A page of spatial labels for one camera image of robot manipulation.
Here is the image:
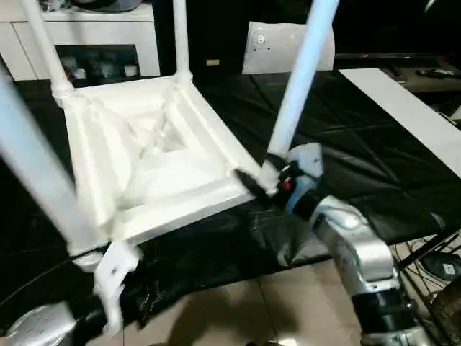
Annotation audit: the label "white plastic table top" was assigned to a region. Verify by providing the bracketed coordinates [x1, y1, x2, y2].
[54, 72, 280, 247]

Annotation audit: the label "white plastic table leg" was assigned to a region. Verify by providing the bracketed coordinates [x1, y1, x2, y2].
[20, 0, 77, 103]
[171, 0, 195, 84]
[0, 61, 107, 272]
[261, 0, 340, 191]

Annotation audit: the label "black work mat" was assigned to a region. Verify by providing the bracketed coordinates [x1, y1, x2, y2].
[0, 68, 461, 321]

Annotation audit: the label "white plastic bag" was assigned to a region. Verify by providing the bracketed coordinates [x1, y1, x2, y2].
[242, 22, 336, 74]

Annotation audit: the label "white cabinet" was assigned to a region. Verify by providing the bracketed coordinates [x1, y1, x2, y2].
[0, 0, 161, 81]

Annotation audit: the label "grey bag on cabinet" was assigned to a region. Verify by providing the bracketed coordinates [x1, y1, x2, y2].
[72, 0, 145, 12]

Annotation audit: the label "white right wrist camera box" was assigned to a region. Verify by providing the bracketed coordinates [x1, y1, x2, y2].
[287, 143, 324, 182]

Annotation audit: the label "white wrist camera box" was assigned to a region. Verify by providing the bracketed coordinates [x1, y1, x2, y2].
[287, 143, 324, 182]
[94, 241, 143, 337]

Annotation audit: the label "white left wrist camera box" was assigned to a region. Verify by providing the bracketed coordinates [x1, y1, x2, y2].
[94, 241, 143, 337]

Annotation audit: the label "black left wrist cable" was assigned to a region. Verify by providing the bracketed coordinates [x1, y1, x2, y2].
[0, 258, 96, 312]

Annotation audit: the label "thin black floor cables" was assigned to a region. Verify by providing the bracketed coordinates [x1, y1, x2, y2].
[398, 238, 461, 290]

